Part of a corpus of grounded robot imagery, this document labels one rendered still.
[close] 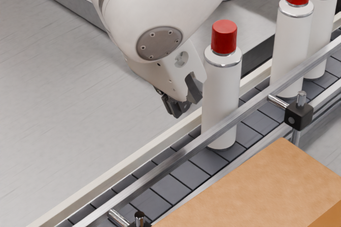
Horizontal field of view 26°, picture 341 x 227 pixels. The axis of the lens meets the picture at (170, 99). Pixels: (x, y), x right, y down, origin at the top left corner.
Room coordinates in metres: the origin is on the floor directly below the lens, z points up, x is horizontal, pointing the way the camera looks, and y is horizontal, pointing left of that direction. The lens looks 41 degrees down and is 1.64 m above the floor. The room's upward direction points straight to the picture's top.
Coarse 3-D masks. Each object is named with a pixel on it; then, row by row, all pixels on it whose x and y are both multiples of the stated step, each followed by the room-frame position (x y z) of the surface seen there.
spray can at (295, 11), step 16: (288, 0) 0.89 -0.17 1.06; (304, 0) 0.89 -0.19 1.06; (288, 16) 0.88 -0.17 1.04; (304, 16) 0.88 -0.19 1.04; (288, 32) 0.88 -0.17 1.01; (304, 32) 0.88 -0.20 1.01; (288, 48) 0.88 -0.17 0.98; (304, 48) 0.88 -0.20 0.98; (272, 64) 0.90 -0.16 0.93; (288, 64) 0.87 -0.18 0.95; (272, 80) 0.89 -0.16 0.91; (288, 96) 0.87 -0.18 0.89
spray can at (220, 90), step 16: (224, 32) 0.77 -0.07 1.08; (208, 48) 0.79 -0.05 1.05; (224, 48) 0.77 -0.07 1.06; (208, 64) 0.77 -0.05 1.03; (224, 64) 0.76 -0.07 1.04; (240, 64) 0.77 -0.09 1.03; (208, 80) 0.77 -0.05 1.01; (224, 80) 0.76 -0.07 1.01; (240, 80) 0.78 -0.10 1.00; (208, 96) 0.77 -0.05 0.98; (224, 96) 0.76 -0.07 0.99; (208, 112) 0.77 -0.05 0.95; (224, 112) 0.76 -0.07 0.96; (208, 128) 0.77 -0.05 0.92; (224, 144) 0.76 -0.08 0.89
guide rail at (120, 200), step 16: (336, 48) 0.91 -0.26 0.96; (304, 64) 0.86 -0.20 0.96; (288, 80) 0.82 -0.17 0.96; (256, 96) 0.79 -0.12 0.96; (240, 112) 0.75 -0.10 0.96; (224, 128) 0.73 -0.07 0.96; (192, 144) 0.69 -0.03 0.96; (208, 144) 0.70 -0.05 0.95; (176, 160) 0.66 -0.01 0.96; (144, 176) 0.63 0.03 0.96; (160, 176) 0.64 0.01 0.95; (128, 192) 0.61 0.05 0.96; (112, 208) 0.58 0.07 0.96; (80, 224) 0.56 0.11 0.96; (96, 224) 0.57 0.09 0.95
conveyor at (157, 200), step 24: (336, 72) 0.94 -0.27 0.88; (312, 96) 0.88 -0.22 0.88; (264, 120) 0.83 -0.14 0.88; (240, 144) 0.78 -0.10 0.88; (144, 168) 0.73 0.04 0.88; (192, 168) 0.73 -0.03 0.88; (216, 168) 0.73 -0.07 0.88; (144, 192) 0.68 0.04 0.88; (168, 192) 0.68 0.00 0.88; (72, 216) 0.64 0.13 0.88
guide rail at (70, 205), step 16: (336, 16) 1.05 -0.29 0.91; (256, 80) 0.89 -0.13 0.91; (192, 112) 0.81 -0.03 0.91; (176, 128) 0.77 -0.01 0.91; (192, 128) 0.79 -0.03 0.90; (160, 144) 0.74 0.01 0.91; (128, 160) 0.71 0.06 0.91; (144, 160) 0.72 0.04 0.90; (112, 176) 0.68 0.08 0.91; (80, 192) 0.65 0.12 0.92; (96, 192) 0.66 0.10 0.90; (64, 208) 0.62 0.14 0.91; (32, 224) 0.60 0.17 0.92; (48, 224) 0.60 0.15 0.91
